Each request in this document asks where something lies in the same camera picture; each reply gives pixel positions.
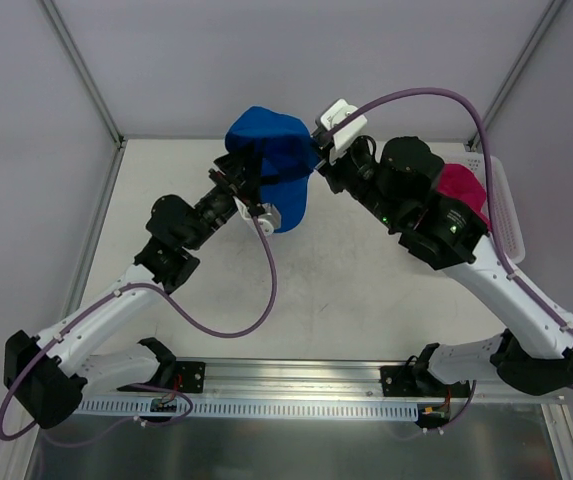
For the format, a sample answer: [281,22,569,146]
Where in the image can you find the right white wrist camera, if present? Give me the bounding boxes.
[312,98,368,165]

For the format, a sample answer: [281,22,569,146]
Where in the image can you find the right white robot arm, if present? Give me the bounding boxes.
[315,136,573,396]

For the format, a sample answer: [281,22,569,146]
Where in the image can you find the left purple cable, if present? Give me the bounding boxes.
[0,214,280,446]

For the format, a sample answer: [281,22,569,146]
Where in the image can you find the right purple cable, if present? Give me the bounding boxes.
[338,87,573,440]

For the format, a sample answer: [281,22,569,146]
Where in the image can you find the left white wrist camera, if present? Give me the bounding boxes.
[234,198,282,237]

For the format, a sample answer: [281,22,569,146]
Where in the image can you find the white slotted cable duct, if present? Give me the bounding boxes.
[76,395,420,422]

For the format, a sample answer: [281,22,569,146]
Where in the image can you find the aluminium mounting rail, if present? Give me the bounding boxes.
[80,357,567,405]

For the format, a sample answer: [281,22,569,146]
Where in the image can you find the blue cap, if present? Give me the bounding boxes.
[224,106,316,186]
[260,177,309,233]

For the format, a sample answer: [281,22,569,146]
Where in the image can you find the aluminium frame post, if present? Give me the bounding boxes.
[39,0,127,150]
[482,0,568,134]

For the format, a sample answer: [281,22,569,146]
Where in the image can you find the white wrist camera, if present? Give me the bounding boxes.
[312,98,368,165]
[234,198,282,237]

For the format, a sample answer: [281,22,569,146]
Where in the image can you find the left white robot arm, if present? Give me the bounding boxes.
[3,145,263,429]

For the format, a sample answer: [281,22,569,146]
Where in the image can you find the pink cap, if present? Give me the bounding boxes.
[437,163,491,229]

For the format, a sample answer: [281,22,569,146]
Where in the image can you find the left aluminium frame post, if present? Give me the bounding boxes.
[39,0,127,150]

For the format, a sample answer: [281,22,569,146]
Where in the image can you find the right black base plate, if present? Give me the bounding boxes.
[379,363,471,398]

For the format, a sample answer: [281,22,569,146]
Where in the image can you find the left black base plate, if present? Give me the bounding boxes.
[118,359,206,394]

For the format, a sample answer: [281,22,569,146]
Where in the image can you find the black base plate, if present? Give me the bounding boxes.
[118,359,206,394]
[379,363,471,398]

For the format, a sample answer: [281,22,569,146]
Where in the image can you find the purple cable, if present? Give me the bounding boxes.
[338,87,573,440]
[0,214,280,446]

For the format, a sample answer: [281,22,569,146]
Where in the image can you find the right aluminium frame post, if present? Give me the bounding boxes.
[482,0,568,134]

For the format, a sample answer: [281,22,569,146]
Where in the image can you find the white plastic basket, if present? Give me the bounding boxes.
[491,156,526,264]

